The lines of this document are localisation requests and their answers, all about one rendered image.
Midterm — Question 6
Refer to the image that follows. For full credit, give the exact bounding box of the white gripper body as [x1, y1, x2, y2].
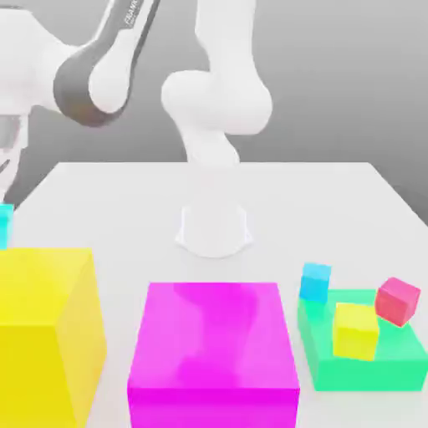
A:
[0, 149, 23, 204]

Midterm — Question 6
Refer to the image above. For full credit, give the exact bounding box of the small cyan cube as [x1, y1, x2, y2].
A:
[0, 203, 15, 251]
[298, 262, 333, 304]

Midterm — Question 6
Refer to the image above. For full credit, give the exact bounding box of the small yellow cube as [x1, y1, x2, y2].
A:
[333, 302, 381, 363]

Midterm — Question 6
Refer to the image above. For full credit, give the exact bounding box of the small red cube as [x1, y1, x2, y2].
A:
[374, 276, 422, 329]

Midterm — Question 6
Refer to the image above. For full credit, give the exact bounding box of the large yellow box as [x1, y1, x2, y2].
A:
[0, 247, 109, 428]

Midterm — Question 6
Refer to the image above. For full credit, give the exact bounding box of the large magenta box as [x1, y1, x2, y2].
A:
[126, 282, 301, 428]

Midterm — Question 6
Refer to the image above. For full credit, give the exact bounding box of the large green box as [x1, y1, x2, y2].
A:
[296, 288, 428, 393]

